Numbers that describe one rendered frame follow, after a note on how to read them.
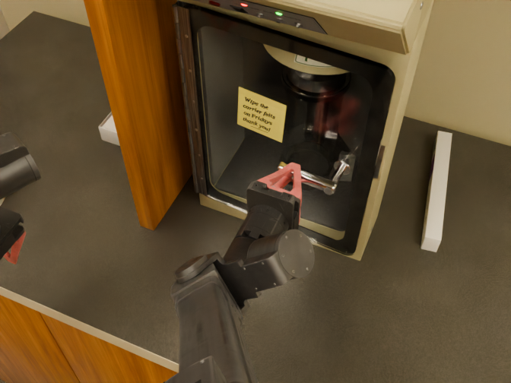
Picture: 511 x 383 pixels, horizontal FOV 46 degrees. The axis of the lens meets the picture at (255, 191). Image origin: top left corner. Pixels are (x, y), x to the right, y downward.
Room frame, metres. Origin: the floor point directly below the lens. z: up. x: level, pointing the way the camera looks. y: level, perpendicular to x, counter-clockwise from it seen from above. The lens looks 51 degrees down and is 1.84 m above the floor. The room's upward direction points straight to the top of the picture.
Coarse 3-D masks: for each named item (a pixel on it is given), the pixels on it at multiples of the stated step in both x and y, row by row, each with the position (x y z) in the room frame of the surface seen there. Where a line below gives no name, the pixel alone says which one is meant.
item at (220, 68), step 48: (192, 48) 0.69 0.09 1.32; (240, 48) 0.65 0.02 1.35; (288, 48) 0.62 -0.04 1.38; (288, 96) 0.62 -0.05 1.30; (336, 96) 0.59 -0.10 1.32; (384, 96) 0.56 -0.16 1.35; (240, 144) 0.65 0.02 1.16; (288, 144) 0.62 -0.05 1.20; (336, 144) 0.58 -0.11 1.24; (240, 192) 0.66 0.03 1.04; (336, 192) 0.58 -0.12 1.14; (336, 240) 0.57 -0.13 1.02
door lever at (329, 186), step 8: (280, 168) 0.57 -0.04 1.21; (336, 168) 0.58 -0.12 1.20; (344, 168) 0.57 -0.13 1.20; (288, 176) 0.56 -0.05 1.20; (304, 176) 0.55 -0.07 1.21; (312, 176) 0.55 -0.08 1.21; (320, 176) 0.55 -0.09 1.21; (336, 176) 0.55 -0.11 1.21; (312, 184) 0.54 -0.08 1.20; (320, 184) 0.54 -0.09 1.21; (328, 184) 0.54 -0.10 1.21; (336, 184) 0.54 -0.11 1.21; (328, 192) 0.53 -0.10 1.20
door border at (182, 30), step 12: (180, 12) 0.70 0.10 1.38; (180, 24) 0.70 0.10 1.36; (180, 36) 0.70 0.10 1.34; (180, 60) 0.70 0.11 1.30; (192, 60) 0.69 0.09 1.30; (192, 72) 0.69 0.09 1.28; (192, 84) 0.69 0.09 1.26; (192, 96) 0.69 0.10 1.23; (192, 108) 0.69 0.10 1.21; (192, 120) 0.70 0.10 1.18; (192, 132) 0.70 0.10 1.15; (192, 156) 0.70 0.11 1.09; (204, 168) 0.69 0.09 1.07; (204, 180) 0.69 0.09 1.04; (204, 192) 0.69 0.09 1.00
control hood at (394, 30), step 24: (264, 0) 0.54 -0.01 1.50; (288, 0) 0.52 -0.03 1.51; (312, 0) 0.52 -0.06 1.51; (336, 0) 0.52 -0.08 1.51; (360, 0) 0.52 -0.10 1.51; (384, 0) 0.52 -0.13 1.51; (408, 0) 0.52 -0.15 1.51; (336, 24) 0.53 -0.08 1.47; (360, 24) 0.50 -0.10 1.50; (384, 24) 0.49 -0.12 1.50; (408, 24) 0.50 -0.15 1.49; (384, 48) 0.56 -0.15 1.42; (408, 48) 0.54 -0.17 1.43
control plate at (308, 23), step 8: (200, 0) 0.65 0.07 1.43; (208, 0) 0.63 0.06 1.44; (216, 0) 0.61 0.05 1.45; (224, 0) 0.60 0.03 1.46; (232, 0) 0.59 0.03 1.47; (240, 0) 0.57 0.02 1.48; (232, 8) 0.63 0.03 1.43; (248, 8) 0.60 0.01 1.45; (256, 8) 0.58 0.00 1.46; (264, 8) 0.57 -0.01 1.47; (272, 8) 0.56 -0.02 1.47; (256, 16) 0.63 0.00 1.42; (264, 16) 0.61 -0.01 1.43; (272, 16) 0.59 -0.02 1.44; (280, 16) 0.58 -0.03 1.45; (288, 16) 0.57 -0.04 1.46; (296, 16) 0.55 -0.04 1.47; (304, 16) 0.54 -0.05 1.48; (288, 24) 0.61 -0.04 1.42; (296, 24) 0.60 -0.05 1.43; (304, 24) 0.58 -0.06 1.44; (312, 24) 0.57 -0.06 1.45; (320, 32) 0.59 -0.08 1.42
